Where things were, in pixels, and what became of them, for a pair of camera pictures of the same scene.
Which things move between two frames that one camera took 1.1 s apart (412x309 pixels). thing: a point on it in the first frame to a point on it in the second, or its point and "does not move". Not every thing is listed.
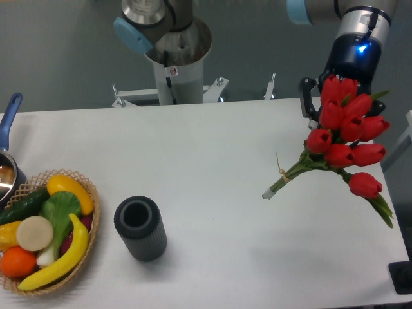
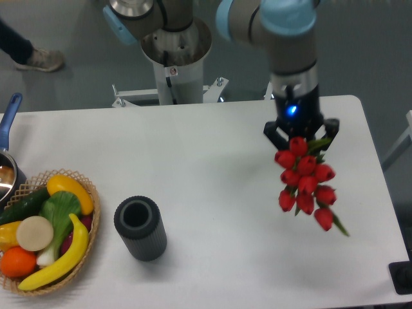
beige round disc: [35, 233] does not move
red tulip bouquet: [336, 146] to [304, 179]
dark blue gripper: [355, 56] to [299, 112]
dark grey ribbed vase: [138, 219] does not move
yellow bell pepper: [8, 238] does not move
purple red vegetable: [87, 221] does not move
